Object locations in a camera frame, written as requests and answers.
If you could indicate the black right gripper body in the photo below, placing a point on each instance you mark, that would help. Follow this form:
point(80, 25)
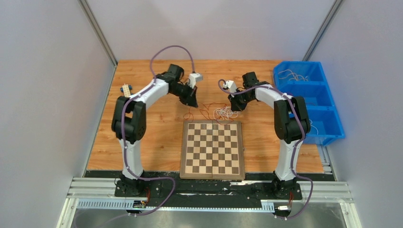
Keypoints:
point(242, 97)

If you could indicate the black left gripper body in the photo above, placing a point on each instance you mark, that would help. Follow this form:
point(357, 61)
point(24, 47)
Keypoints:
point(183, 91)

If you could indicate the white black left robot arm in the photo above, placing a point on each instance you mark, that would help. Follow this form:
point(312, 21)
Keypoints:
point(129, 121)

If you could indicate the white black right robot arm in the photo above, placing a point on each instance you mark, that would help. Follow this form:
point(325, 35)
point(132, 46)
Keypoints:
point(291, 124)

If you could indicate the wooden chessboard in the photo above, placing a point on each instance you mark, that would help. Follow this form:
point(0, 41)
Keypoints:
point(212, 150)

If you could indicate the white blue connector block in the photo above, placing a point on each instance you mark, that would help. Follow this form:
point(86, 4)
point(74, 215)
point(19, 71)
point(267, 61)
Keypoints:
point(126, 90)

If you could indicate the blue compartment bin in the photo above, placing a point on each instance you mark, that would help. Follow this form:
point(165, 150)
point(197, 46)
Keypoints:
point(307, 79)

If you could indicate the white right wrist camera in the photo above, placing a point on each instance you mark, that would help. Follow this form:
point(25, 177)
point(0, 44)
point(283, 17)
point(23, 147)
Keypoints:
point(230, 87)

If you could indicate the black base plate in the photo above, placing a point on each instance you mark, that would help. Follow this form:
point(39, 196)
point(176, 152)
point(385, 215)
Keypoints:
point(168, 189)

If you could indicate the aluminium frame rail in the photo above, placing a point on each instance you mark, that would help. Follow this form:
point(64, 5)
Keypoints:
point(96, 193)

